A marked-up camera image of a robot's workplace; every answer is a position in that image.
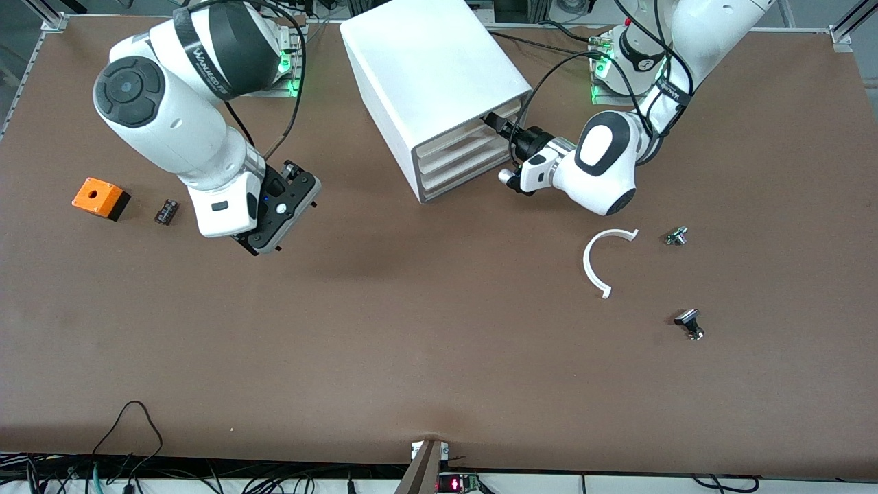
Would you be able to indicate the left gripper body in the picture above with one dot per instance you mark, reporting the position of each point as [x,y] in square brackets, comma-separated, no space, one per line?
[529,143]

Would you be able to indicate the white drawer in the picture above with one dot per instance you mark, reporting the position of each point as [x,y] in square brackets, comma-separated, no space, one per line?
[446,171]
[446,185]
[446,156]
[446,140]

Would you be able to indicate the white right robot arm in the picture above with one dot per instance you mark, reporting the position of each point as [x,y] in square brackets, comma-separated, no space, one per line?
[171,123]

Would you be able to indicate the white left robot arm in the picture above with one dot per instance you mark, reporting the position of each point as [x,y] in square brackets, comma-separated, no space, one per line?
[603,165]

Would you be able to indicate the white drawer cabinet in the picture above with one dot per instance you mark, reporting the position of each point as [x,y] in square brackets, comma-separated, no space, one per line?
[425,62]

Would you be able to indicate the small black electronic component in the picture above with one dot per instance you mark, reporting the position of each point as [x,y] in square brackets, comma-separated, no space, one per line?
[167,212]

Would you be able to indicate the white semicircular plastic clip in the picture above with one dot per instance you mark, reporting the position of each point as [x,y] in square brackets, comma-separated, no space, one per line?
[586,264]

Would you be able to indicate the orange box with black base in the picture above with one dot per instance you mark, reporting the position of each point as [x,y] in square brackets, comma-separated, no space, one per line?
[97,196]

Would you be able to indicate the small chrome fitting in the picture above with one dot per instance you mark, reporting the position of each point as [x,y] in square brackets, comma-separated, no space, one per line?
[677,236]

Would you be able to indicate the circuit board with red light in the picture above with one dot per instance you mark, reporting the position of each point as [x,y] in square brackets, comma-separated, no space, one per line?
[456,484]

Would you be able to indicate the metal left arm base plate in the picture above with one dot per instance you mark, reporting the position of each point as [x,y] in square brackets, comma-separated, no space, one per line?
[607,97]

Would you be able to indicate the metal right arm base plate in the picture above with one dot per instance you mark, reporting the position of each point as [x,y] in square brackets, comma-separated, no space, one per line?
[295,79]

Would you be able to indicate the black push button switch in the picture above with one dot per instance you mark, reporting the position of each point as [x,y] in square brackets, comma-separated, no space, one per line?
[688,321]

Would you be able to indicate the wooden camera post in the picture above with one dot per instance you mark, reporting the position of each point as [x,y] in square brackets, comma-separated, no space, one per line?
[422,473]

